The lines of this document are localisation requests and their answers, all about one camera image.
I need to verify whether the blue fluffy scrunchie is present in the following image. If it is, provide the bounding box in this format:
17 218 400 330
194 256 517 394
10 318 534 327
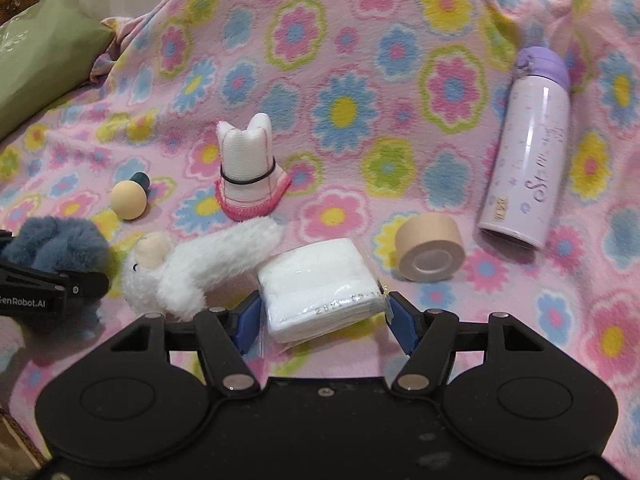
1 217 110 273

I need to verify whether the white plush sheep keychain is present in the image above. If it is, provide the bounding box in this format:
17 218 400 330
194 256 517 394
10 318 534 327
122 217 284 321

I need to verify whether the white packaged tissue pad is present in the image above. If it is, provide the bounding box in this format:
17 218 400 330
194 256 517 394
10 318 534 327
257 237 388 346

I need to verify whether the beige tape roll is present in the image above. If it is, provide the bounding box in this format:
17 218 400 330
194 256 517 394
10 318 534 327
395 212 465 283

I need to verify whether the beige wooden ball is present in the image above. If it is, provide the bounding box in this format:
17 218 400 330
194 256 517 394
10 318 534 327
110 180 148 221

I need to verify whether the purple water bottle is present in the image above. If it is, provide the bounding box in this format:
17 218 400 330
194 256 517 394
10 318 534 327
477 47 570 249

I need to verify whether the green cushion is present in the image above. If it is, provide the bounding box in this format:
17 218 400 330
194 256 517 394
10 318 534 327
0 0 114 138

